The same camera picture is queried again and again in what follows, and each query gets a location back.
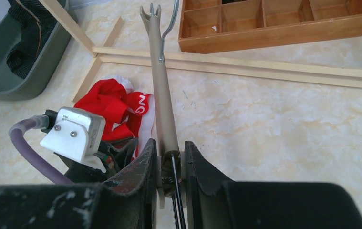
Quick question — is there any red underwear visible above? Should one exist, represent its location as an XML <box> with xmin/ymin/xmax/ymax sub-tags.
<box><xmin>74</xmin><ymin>75</ymin><xmax>155</xmax><ymax>160</ymax></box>

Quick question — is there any wooden compartment tray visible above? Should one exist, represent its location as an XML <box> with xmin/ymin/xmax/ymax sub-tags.
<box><xmin>178</xmin><ymin>0</ymin><xmax>362</xmax><ymax>54</ymax></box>

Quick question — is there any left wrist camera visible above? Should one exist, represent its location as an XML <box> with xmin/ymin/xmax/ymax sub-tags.
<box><xmin>40</xmin><ymin>107</ymin><xmax>106</xmax><ymax>169</ymax></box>

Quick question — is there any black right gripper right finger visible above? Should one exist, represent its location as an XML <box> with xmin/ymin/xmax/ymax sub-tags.
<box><xmin>185</xmin><ymin>141</ymin><xmax>362</xmax><ymax>229</ymax></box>

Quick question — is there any grey plastic bin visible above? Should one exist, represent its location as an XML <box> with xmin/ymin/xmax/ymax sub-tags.
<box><xmin>0</xmin><ymin>0</ymin><xmax>71</xmax><ymax>101</ymax></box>

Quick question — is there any wooden clothes rack frame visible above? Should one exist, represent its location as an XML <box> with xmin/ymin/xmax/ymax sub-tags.
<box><xmin>41</xmin><ymin>0</ymin><xmax>362</xmax><ymax>102</ymax></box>

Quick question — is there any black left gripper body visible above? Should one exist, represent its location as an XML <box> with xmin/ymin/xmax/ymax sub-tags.
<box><xmin>54</xmin><ymin>137</ymin><xmax>138</xmax><ymax>184</ymax></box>

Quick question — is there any black striped garment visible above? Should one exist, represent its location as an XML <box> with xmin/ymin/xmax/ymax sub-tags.
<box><xmin>6</xmin><ymin>0</ymin><xmax>57</xmax><ymax>79</ymax></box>

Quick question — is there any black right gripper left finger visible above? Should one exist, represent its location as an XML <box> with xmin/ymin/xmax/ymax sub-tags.
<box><xmin>0</xmin><ymin>139</ymin><xmax>157</xmax><ymax>229</ymax></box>

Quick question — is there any beige clip hanger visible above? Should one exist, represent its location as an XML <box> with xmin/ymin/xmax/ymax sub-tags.
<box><xmin>139</xmin><ymin>0</ymin><xmax>188</xmax><ymax>229</ymax></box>

